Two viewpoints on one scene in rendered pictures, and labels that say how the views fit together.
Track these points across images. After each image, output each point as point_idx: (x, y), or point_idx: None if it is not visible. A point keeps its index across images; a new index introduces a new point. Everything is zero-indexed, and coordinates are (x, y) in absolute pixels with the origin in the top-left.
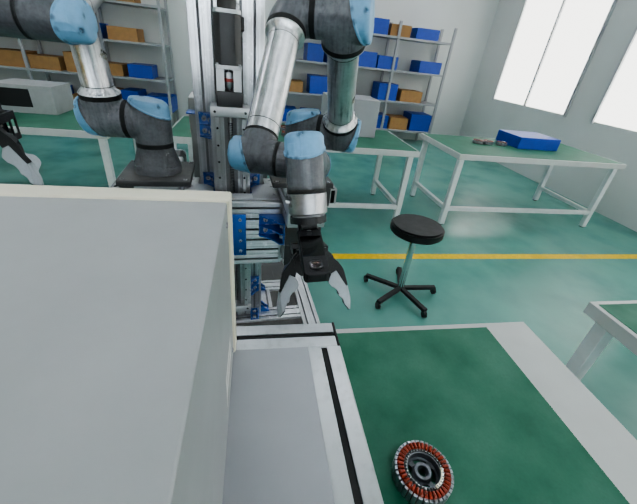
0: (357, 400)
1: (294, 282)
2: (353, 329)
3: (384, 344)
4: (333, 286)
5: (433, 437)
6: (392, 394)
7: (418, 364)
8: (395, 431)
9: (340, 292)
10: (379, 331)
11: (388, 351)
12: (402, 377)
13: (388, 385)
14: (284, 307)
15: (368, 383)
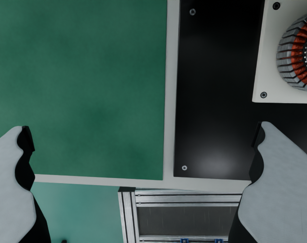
0: (94, 66)
1: (279, 239)
2: (78, 182)
3: (40, 151)
4: (20, 193)
5: (8, 3)
6: (46, 70)
7: (0, 114)
8: (54, 16)
9: (6, 163)
10: (42, 174)
11: (36, 139)
12: (27, 95)
13: (48, 85)
14: (268, 131)
15: (74, 90)
